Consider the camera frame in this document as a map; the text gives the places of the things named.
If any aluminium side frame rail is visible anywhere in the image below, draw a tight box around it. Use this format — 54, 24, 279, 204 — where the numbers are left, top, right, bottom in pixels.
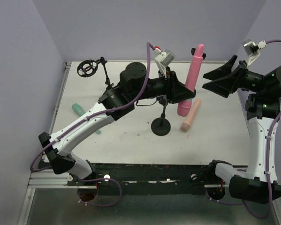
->
28, 62, 72, 188

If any black round-base mic stand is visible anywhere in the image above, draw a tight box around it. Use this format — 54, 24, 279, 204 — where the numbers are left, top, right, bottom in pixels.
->
151, 97, 171, 136

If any black front mounting rail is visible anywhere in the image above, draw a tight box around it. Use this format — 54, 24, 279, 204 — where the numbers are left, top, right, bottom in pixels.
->
67, 163, 225, 195

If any black rear round-base stand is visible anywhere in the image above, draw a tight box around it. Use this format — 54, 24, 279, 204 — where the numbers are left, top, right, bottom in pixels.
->
191, 48, 206, 60

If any mint green toy microphone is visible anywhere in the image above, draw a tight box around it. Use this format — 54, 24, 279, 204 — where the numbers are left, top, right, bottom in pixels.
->
72, 103, 102, 135

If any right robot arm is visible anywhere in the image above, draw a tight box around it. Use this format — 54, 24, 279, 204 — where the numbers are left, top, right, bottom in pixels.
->
203, 55, 281, 204

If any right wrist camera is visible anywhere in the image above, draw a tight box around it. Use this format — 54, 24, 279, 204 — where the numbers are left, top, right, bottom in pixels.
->
242, 39, 267, 67

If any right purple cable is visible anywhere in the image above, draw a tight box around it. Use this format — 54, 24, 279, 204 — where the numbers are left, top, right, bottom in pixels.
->
205, 39, 281, 220

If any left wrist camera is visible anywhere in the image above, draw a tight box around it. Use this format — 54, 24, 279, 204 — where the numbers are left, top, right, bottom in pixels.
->
153, 46, 175, 76

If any pink toy microphone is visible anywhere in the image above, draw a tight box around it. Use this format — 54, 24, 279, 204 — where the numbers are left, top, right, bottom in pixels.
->
177, 44, 205, 117

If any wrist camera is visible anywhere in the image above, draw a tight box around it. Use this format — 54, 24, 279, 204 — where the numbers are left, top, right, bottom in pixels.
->
153, 46, 175, 76
242, 39, 267, 67

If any beige toy microphone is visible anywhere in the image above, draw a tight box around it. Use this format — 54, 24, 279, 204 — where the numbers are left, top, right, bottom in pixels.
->
180, 99, 201, 132

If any black tripod shock-mount stand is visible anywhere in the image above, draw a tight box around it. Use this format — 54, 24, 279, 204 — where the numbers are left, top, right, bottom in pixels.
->
76, 57, 113, 90

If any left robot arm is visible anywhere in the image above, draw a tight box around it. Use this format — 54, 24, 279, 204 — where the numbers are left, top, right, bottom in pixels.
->
38, 62, 196, 179

